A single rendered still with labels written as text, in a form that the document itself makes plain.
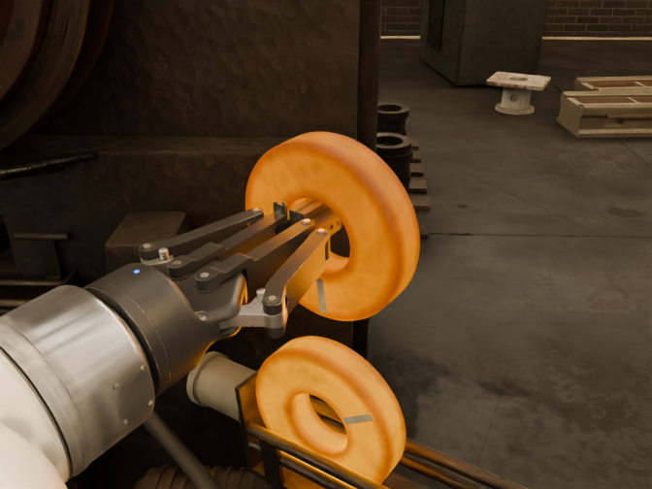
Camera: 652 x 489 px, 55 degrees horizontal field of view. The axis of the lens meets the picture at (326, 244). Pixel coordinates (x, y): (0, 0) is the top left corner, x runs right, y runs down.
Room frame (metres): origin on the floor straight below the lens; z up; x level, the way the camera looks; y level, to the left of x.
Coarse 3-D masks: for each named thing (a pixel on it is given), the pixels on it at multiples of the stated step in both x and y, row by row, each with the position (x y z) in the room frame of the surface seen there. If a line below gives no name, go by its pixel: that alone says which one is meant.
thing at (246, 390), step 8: (248, 376) 0.49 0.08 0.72; (256, 376) 0.49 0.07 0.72; (240, 384) 0.47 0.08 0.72; (248, 384) 0.48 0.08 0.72; (240, 392) 0.47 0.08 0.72; (248, 392) 0.48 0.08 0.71; (240, 400) 0.47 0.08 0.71; (248, 400) 0.47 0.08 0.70; (256, 400) 0.48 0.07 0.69; (240, 408) 0.47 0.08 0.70; (248, 408) 0.47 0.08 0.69; (256, 408) 0.48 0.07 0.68; (240, 416) 0.47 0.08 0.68; (248, 416) 0.47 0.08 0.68; (256, 416) 0.48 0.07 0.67; (264, 424) 0.48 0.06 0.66; (248, 440) 0.46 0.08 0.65; (248, 448) 0.46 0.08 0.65; (248, 456) 0.46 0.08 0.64; (256, 456) 0.47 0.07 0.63; (248, 464) 0.46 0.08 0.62; (256, 464) 0.47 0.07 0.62
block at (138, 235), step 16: (128, 224) 0.66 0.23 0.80; (144, 224) 0.66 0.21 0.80; (160, 224) 0.66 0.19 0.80; (176, 224) 0.67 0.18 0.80; (112, 240) 0.62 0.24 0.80; (128, 240) 0.62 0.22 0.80; (144, 240) 0.62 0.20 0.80; (160, 240) 0.62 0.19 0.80; (112, 256) 0.61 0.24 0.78; (128, 256) 0.61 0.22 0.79; (112, 272) 0.61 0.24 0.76; (176, 384) 0.61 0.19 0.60; (160, 400) 0.61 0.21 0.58; (176, 400) 0.61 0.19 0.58
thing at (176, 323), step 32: (96, 288) 0.29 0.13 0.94; (128, 288) 0.29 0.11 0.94; (160, 288) 0.30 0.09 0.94; (192, 288) 0.33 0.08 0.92; (224, 288) 0.33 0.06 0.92; (128, 320) 0.28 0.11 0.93; (160, 320) 0.28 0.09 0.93; (192, 320) 0.29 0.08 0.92; (224, 320) 0.30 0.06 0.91; (160, 352) 0.27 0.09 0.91; (192, 352) 0.29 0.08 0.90; (160, 384) 0.27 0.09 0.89
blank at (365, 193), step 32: (288, 160) 0.45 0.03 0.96; (320, 160) 0.43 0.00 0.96; (352, 160) 0.42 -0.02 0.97; (256, 192) 0.47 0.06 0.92; (288, 192) 0.45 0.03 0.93; (320, 192) 0.43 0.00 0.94; (352, 192) 0.42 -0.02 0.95; (384, 192) 0.41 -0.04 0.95; (352, 224) 0.42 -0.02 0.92; (384, 224) 0.40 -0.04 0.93; (416, 224) 0.42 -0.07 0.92; (352, 256) 0.42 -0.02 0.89; (384, 256) 0.40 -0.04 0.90; (416, 256) 0.41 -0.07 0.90; (320, 288) 0.44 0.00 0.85; (352, 288) 0.42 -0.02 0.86; (384, 288) 0.40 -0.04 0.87; (352, 320) 0.42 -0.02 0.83
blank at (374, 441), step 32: (288, 352) 0.45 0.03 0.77; (320, 352) 0.44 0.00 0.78; (352, 352) 0.45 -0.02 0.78; (256, 384) 0.48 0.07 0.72; (288, 384) 0.45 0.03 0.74; (320, 384) 0.43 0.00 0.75; (352, 384) 0.41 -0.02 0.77; (384, 384) 0.43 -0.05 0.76; (288, 416) 0.45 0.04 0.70; (352, 416) 0.41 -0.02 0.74; (384, 416) 0.40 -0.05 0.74; (320, 448) 0.44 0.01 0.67; (352, 448) 0.41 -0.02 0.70; (384, 448) 0.39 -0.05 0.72
